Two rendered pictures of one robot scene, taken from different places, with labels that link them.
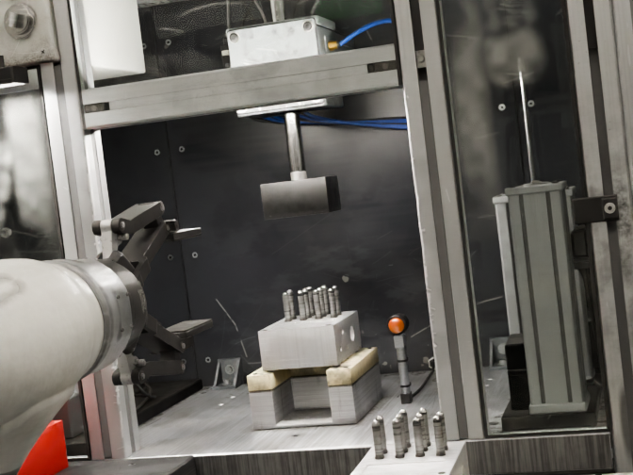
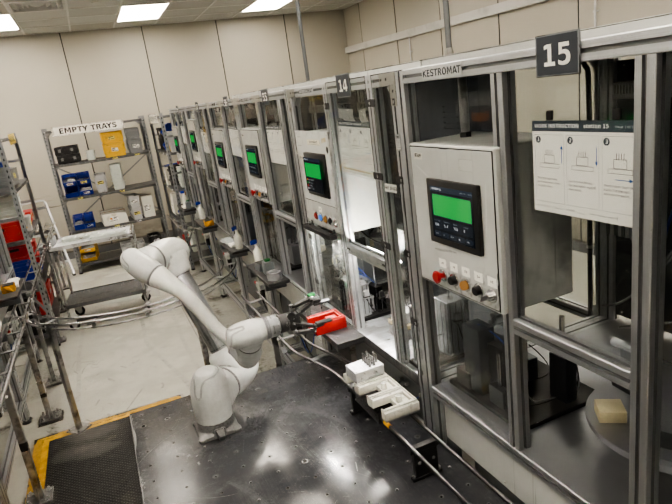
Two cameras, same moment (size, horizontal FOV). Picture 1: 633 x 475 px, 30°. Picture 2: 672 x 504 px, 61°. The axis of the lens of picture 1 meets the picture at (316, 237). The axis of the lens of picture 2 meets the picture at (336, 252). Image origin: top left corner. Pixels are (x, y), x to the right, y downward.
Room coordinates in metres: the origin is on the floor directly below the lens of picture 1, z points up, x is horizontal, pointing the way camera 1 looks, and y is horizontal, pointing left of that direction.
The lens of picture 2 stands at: (-0.17, -1.67, 2.00)
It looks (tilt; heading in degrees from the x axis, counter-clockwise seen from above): 16 degrees down; 53
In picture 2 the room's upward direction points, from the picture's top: 8 degrees counter-clockwise
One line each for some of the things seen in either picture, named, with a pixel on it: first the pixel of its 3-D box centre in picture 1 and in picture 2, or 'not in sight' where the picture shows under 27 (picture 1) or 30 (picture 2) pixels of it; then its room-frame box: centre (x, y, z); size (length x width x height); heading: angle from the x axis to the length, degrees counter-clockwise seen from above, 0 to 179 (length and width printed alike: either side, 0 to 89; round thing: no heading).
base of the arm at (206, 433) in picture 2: not in sight; (216, 423); (0.64, 0.39, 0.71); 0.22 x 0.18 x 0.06; 74
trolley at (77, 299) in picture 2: not in sight; (102, 273); (1.35, 4.41, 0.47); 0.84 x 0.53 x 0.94; 158
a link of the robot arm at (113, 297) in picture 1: (66, 319); (271, 326); (0.87, 0.19, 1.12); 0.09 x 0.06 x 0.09; 74
